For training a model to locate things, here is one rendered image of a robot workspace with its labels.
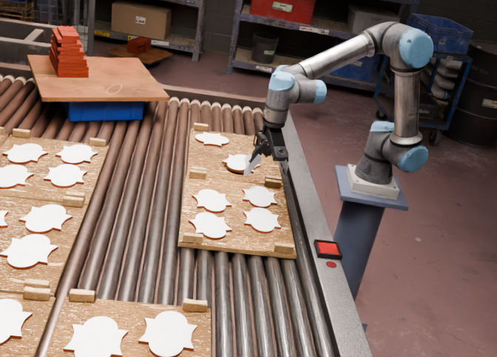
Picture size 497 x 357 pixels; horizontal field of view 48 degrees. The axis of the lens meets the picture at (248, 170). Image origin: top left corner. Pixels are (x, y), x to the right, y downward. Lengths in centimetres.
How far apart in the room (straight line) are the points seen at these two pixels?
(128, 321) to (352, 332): 56
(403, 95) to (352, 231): 64
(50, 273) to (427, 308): 226
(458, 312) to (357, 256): 107
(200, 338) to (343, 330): 38
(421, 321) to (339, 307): 165
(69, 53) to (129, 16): 411
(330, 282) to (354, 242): 76
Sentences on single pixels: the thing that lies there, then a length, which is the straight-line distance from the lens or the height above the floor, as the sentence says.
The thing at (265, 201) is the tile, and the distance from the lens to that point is 190.
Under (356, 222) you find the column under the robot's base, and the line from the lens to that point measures 235.
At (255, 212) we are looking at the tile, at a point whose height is 95.
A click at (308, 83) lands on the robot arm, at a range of 180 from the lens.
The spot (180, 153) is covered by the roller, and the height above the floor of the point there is 92.
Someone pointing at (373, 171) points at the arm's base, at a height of 96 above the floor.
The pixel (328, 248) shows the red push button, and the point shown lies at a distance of 177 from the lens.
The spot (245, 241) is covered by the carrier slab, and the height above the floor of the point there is 94.
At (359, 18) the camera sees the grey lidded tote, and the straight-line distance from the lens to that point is 619.
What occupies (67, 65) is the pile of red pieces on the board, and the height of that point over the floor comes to 109.
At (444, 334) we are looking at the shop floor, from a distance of 318.
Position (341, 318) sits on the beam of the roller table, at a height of 92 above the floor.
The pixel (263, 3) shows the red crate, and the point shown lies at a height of 78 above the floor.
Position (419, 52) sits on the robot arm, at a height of 148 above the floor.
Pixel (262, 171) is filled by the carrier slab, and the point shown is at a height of 94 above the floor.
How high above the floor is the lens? 188
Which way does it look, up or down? 27 degrees down
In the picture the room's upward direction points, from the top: 11 degrees clockwise
